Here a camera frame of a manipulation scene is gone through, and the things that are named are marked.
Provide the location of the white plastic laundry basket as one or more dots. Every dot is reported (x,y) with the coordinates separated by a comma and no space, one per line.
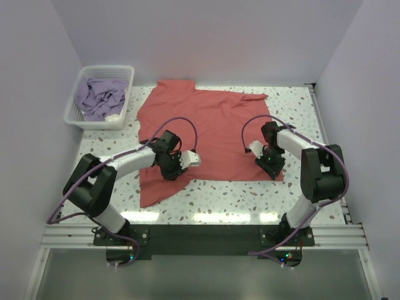
(73,116)

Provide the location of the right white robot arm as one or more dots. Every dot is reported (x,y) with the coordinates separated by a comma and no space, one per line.
(323,177)

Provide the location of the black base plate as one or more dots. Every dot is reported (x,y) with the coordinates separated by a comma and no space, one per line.
(202,240)

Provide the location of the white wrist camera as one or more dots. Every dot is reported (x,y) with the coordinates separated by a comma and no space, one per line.
(256,147)
(189,159)

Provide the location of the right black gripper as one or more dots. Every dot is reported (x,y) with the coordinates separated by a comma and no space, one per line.
(272,170)

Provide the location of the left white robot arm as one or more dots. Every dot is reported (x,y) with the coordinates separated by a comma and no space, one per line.
(91,184)

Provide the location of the salmon red t-shirt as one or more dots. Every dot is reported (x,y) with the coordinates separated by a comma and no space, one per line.
(209,122)

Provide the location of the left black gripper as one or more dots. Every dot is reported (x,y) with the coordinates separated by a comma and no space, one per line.
(172,175)

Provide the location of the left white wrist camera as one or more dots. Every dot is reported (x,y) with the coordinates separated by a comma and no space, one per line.
(189,159)

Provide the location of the purple t-shirt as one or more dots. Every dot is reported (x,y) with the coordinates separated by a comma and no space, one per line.
(101,100)

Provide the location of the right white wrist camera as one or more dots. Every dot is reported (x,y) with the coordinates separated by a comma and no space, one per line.
(256,147)

